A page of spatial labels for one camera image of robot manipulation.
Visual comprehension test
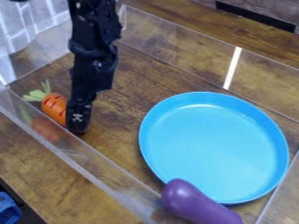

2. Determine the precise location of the orange toy carrot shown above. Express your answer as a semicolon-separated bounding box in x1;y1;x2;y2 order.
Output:
22;80;71;128

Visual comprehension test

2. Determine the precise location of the purple toy eggplant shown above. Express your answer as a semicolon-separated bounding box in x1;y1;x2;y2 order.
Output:
162;178;243;224

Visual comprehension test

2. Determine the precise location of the blue round plastic tray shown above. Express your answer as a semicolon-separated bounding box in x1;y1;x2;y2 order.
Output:
139;92;290;205

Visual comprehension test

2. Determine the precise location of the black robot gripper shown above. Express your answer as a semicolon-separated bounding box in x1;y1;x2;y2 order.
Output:
67;0;125;103

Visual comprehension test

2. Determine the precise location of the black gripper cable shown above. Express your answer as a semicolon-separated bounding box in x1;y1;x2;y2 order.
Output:
67;38;119;74

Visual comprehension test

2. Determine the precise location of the blue plastic object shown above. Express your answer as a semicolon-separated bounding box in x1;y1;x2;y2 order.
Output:
0;192;23;224

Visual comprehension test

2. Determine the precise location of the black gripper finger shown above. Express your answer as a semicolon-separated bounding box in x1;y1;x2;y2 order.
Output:
66;101;92;134

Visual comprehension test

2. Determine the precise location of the dark baseboard strip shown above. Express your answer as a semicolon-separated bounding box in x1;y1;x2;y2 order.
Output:
215;0;295;33

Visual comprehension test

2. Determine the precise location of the white checkered curtain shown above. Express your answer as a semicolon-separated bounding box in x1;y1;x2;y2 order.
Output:
0;0;70;85

